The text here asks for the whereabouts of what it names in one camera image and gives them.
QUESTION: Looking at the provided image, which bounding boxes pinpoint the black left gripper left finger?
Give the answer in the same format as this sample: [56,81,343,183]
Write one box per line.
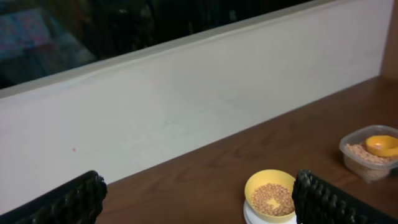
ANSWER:
[1,170,108,224]

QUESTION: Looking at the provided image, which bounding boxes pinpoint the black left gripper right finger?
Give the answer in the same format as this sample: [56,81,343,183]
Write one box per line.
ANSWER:
[292,170,397,224]

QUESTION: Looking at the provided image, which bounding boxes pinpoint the yellow plastic scoop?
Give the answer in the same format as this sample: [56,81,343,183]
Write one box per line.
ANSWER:
[365,135,397,157]

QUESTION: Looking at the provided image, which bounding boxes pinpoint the soybeans in bowl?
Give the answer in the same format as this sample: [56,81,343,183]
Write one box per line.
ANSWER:
[251,183,295,217]

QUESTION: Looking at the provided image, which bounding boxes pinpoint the pale yellow bowl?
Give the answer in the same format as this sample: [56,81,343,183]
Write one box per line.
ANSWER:
[244,169,296,223]

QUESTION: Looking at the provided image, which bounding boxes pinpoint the white digital kitchen scale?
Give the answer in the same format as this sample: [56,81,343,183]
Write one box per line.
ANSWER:
[243,200,297,224]

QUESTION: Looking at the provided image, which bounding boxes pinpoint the clear plastic container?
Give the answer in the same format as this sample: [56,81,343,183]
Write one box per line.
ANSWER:
[339,125,397,182]

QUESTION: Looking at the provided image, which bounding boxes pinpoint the soybeans in container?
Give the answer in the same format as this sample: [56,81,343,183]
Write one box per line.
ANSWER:
[345,143,397,164]

